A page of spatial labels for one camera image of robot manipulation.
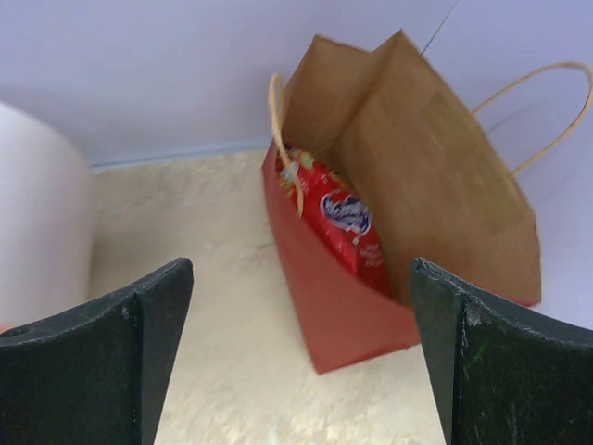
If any red candy snack bag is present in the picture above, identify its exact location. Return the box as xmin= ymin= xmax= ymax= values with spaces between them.
xmin=276 ymin=146 xmax=391 ymax=297

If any round white mini drawer chest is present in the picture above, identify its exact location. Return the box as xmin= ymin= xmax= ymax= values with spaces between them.
xmin=1 ymin=104 xmax=94 ymax=328

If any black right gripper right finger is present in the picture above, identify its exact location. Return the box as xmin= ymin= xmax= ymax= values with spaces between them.
xmin=409 ymin=258 xmax=592 ymax=444

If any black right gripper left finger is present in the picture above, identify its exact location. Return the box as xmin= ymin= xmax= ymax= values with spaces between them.
xmin=1 ymin=258 xmax=194 ymax=444

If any red brown paper bag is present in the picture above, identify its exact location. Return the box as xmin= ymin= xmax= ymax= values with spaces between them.
xmin=261 ymin=28 xmax=593 ymax=375

